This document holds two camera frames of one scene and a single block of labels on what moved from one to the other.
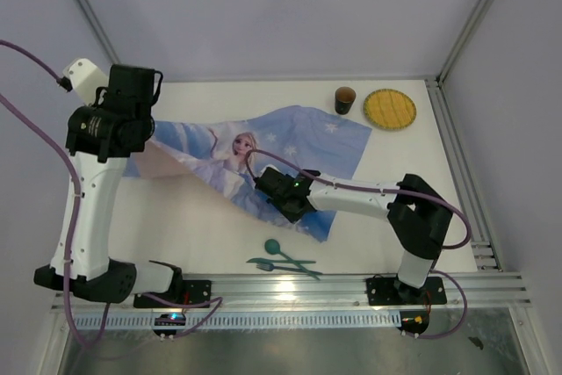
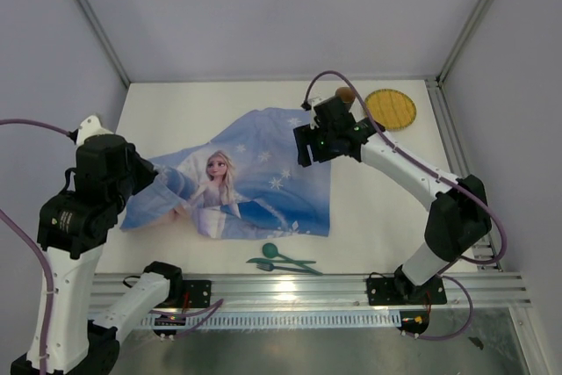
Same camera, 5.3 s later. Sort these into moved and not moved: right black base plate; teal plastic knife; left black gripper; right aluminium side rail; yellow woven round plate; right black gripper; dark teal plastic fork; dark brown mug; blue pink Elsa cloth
Moved: blue pink Elsa cloth; right black gripper; left black gripper
Not moved: yellow woven round plate; teal plastic knife; dark teal plastic fork; right aluminium side rail; dark brown mug; right black base plate
